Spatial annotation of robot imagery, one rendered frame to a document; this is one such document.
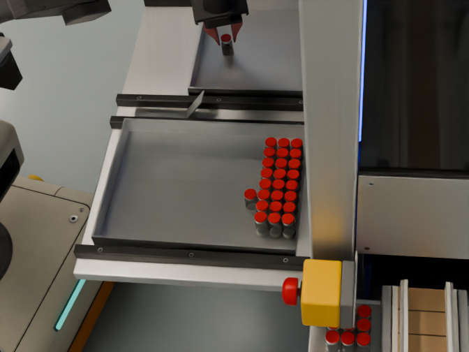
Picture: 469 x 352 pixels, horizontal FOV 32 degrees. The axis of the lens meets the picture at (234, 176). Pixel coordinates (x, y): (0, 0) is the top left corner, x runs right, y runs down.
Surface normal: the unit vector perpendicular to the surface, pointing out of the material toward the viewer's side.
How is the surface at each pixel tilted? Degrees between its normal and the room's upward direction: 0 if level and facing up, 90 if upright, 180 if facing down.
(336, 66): 90
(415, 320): 0
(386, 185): 90
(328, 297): 0
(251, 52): 0
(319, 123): 90
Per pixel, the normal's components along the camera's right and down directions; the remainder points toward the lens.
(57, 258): -0.10, -0.59
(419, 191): -0.12, 0.80
